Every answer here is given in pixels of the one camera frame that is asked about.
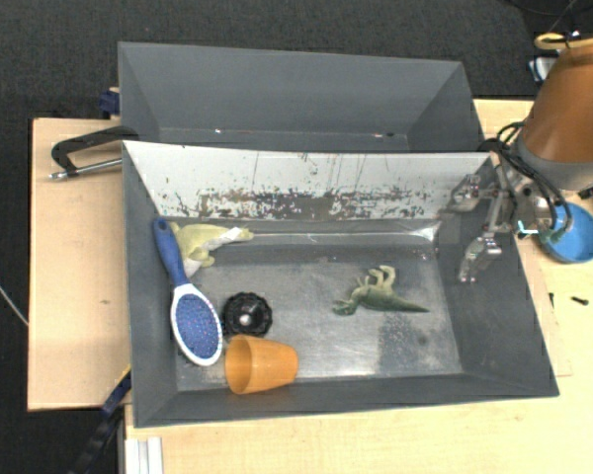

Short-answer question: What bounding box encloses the pale wood board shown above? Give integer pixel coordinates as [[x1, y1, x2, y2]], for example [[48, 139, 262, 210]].
[[27, 117, 573, 413]]

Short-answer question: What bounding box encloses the green toy dinosaur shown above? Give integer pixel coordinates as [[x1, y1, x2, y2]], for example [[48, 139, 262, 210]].
[[331, 264, 432, 317]]

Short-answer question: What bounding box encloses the grey metal bin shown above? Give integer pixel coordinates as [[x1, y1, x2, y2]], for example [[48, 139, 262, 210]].
[[117, 40, 561, 430]]

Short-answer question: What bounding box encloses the yellow-green and white cloth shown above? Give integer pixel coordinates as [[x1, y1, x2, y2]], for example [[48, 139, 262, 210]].
[[169, 221, 255, 279]]

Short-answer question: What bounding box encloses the blue and white hairbrush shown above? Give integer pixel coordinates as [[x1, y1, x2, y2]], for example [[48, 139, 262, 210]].
[[151, 216, 225, 367]]

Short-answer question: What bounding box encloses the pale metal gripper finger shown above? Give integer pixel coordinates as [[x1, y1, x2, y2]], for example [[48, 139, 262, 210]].
[[456, 232, 504, 285], [447, 173, 499, 214]]

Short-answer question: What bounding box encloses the blue bowl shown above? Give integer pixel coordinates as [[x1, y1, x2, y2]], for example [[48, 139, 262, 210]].
[[537, 201, 593, 265]]

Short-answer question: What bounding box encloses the orange plastic cup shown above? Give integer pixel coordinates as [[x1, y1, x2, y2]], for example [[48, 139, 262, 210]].
[[223, 334, 299, 396]]

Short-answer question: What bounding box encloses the black round knob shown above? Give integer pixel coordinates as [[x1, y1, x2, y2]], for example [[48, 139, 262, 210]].
[[221, 291, 274, 340]]

